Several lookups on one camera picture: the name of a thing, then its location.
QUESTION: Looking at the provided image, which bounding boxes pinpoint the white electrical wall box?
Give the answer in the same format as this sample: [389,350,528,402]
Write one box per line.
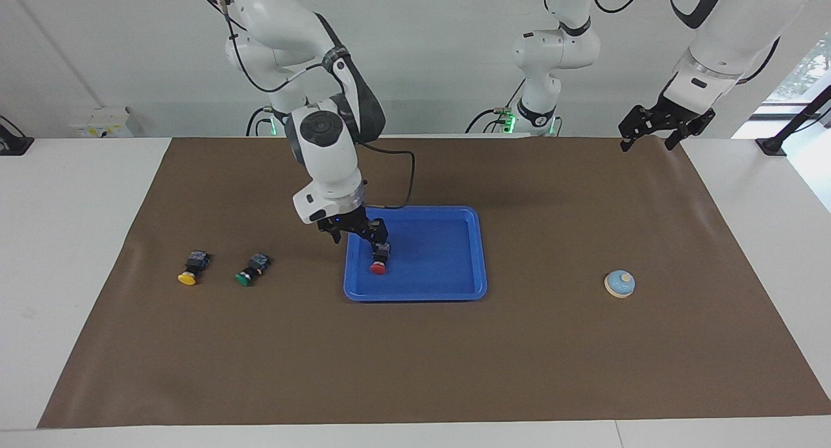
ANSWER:
[69,106,134,138]

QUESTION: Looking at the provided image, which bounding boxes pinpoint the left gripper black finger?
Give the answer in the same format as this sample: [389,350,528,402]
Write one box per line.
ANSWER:
[664,109,716,152]
[618,106,658,153]

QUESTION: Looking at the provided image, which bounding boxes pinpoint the black table clamp mount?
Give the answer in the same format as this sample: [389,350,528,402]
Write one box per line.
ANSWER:
[0,116,34,156]

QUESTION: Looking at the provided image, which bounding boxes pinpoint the yellow push button switch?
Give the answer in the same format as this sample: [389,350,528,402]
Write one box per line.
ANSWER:
[177,250,211,287]

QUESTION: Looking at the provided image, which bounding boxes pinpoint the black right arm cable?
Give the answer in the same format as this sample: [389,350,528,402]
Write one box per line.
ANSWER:
[198,0,416,210]

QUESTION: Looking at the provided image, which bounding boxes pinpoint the black left base cables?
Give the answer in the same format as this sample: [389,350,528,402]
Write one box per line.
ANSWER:
[465,78,527,134]

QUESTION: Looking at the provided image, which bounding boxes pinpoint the brown table mat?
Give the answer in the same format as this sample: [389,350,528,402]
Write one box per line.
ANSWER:
[37,136,831,429]

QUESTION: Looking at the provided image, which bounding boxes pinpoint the light blue service bell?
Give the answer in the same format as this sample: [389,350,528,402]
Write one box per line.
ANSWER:
[604,269,636,299]

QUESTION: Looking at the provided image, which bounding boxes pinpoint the red push button switch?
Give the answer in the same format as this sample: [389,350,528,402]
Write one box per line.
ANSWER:
[369,242,392,276]

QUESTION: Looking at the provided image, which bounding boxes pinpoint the blue plastic tray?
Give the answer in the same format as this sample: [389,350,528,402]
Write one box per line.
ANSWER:
[343,206,488,303]

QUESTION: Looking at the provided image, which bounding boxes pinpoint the glass window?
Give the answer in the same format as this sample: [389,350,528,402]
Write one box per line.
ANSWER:
[753,32,831,121]

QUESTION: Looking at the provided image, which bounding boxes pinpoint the black right base cables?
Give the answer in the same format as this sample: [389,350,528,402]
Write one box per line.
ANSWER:
[245,106,277,137]

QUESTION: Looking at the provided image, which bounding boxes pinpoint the black base cables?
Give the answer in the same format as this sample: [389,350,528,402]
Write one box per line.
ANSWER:
[465,78,527,134]
[245,106,277,137]

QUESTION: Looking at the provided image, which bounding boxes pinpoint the black angled camera stand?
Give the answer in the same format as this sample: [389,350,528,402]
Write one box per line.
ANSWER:
[755,84,831,157]

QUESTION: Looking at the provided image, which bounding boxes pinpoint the green push button switch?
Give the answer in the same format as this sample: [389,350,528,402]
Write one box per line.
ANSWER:
[235,253,271,288]

